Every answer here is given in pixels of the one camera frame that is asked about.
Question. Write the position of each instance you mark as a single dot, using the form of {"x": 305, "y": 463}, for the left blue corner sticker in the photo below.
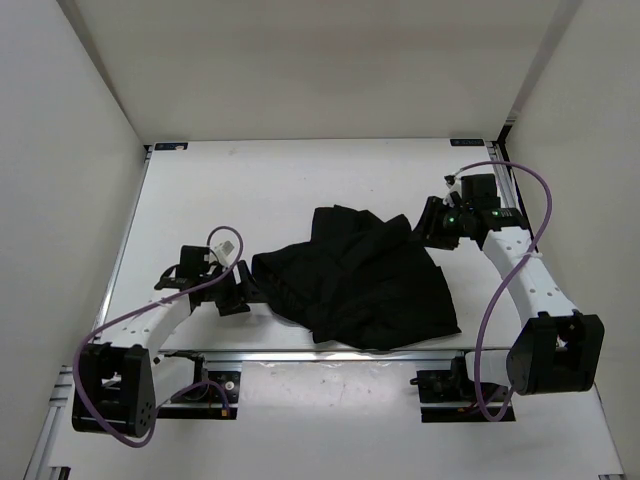
{"x": 171, "y": 146}

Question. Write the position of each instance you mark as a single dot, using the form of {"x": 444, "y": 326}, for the right blue corner sticker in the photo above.
{"x": 466, "y": 142}

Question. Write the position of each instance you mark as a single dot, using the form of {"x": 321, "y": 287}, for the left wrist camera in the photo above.
{"x": 222, "y": 254}

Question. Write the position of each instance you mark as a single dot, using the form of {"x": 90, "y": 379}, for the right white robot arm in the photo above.
{"x": 558, "y": 348}

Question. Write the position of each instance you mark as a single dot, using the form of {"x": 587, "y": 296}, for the black pleated skirt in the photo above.
{"x": 360, "y": 281}

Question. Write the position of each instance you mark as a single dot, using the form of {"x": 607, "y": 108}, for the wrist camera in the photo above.
{"x": 454, "y": 189}
{"x": 222, "y": 254}

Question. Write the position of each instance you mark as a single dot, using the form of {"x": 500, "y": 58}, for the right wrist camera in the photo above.
{"x": 454, "y": 189}

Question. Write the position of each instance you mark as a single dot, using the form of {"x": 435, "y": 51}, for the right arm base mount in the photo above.
{"x": 447, "y": 395}

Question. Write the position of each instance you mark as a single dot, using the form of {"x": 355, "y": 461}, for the aluminium frame rail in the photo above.
{"x": 506, "y": 178}

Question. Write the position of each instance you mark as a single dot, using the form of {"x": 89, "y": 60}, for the blue corner sticker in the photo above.
{"x": 466, "y": 142}
{"x": 171, "y": 146}

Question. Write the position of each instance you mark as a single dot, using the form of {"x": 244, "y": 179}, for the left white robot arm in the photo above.
{"x": 123, "y": 382}

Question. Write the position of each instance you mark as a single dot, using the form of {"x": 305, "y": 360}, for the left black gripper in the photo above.
{"x": 247, "y": 289}

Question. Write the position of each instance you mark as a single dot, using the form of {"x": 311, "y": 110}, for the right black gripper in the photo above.
{"x": 427, "y": 228}

